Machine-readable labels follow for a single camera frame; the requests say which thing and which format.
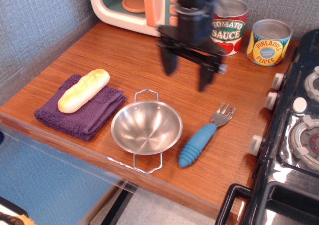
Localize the tomato sauce can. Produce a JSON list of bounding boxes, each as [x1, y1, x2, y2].
[[211, 0, 249, 56]]

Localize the folded purple towel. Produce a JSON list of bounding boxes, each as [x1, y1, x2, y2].
[[34, 74, 127, 141]]

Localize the clear acrylic table guard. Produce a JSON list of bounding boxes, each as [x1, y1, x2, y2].
[[0, 125, 215, 225]]

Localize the black oven door handle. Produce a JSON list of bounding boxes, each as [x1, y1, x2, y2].
[[215, 184, 252, 225]]

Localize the orange object bottom left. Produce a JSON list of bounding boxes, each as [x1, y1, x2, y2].
[[0, 197, 35, 225]]

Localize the pineapple slices can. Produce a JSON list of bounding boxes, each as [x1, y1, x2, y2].
[[246, 19, 293, 67]]

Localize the white stove knob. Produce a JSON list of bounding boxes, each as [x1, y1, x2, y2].
[[249, 135, 263, 156], [264, 92, 278, 111], [272, 73, 285, 91]]

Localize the white stove knob middle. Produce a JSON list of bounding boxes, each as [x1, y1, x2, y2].
[[264, 92, 278, 111]]

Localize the white stove knob front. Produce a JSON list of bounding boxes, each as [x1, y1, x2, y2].
[[249, 135, 263, 156]]

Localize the black toy stove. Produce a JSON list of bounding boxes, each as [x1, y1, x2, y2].
[[238, 29, 319, 225]]

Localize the steel bowl with wire handles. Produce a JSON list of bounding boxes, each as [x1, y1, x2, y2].
[[111, 89, 183, 174]]

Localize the yellow toy bread loaf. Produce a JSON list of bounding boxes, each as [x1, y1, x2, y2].
[[58, 69, 110, 113]]

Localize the teal toy microwave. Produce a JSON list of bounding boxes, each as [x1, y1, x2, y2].
[[90, 0, 177, 36]]

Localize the white stove knob rear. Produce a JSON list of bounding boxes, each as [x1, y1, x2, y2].
[[272, 73, 285, 91]]

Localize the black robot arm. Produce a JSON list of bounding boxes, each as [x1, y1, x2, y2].
[[158, 0, 227, 91]]

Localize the grey burner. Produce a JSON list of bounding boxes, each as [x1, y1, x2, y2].
[[304, 66, 319, 102], [289, 115, 319, 171]]

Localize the blue handled metal spork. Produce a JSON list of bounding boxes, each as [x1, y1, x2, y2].
[[178, 103, 236, 168]]

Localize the grey rear burner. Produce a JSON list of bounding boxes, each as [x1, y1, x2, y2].
[[304, 66, 319, 102]]

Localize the grey front burner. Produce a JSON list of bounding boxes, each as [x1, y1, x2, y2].
[[289, 115, 319, 171]]

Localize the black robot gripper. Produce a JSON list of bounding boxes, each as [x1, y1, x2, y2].
[[158, 1, 227, 92]]

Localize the white round stove button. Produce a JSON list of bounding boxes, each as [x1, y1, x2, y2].
[[292, 97, 307, 113]]

